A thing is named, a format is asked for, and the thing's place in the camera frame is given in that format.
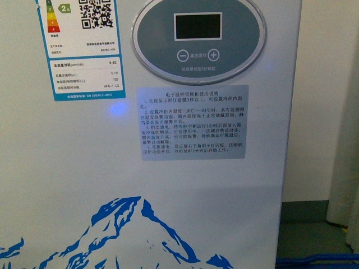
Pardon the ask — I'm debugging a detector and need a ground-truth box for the silver instruction sticker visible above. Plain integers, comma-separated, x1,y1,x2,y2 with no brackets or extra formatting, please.
137,85,249,161

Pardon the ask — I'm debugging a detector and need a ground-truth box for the white blue chest freezer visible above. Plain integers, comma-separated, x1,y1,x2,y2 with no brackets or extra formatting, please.
1,1,302,268

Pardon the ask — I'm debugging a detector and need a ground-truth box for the grey oval control panel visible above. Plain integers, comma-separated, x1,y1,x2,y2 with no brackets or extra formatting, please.
132,1,267,85

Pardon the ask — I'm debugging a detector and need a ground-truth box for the energy rating label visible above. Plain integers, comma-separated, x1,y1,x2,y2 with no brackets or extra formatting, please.
35,0,126,101

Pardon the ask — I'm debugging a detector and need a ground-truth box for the blue plastic shopping basket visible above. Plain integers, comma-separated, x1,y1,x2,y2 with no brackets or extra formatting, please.
275,253,358,268

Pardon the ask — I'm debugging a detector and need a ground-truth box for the white vertical blinds curtain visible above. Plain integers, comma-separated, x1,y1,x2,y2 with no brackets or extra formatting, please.
326,1,358,254

